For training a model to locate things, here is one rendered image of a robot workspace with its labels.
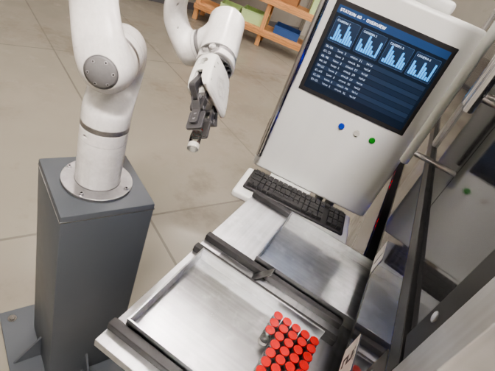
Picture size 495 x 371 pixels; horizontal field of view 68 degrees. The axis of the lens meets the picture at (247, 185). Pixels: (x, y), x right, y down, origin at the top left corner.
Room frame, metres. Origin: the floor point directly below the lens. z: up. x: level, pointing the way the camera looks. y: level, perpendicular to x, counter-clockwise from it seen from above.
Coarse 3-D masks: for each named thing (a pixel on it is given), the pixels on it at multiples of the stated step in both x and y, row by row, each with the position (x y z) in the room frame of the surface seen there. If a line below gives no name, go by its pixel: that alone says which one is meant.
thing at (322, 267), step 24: (288, 216) 0.92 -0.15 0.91; (288, 240) 0.86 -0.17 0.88; (312, 240) 0.90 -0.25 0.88; (336, 240) 0.91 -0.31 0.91; (264, 264) 0.70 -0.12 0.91; (288, 264) 0.76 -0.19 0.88; (312, 264) 0.80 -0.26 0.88; (336, 264) 0.84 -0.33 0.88; (360, 264) 0.88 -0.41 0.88; (312, 288) 0.71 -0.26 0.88; (336, 288) 0.75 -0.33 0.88; (360, 288) 0.79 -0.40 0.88; (336, 312) 0.64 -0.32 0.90
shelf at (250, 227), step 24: (240, 216) 0.87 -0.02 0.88; (264, 216) 0.92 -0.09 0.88; (240, 240) 0.78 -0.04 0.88; (264, 240) 0.82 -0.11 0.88; (240, 264) 0.69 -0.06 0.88; (312, 312) 0.64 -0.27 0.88; (120, 360) 0.35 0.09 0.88; (144, 360) 0.37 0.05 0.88; (312, 360) 0.51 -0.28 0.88; (336, 360) 0.53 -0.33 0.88
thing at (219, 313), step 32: (160, 288) 0.50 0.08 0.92; (192, 288) 0.56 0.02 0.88; (224, 288) 0.60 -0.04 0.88; (256, 288) 0.61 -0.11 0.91; (128, 320) 0.41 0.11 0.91; (160, 320) 0.45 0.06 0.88; (192, 320) 0.48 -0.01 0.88; (224, 320) 0.51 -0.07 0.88; (256, 320) 0.55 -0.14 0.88; (192, 352) 0.42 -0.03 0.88; (224, 352) 0.44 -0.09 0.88; (256, 352) 0.47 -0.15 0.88
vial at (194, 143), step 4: (192, 132) 0.61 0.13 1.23; (196, 132) 0.61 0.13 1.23; (200, 132) 0.62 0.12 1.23; (192, 136) 0.60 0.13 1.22; (196, 136) 0.60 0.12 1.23; (200, 136) 0.61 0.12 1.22; (192, 140) 0.59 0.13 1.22; (196, 140) 0.59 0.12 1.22; (200, 140) 0.60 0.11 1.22; (188, 144) 0.58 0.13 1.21; (192, 144) 0.58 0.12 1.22; (196, 144) 0.59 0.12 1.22; (188, 148) 0.58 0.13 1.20; (192, 148) 0.58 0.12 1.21; (196, 148) 0.58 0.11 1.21
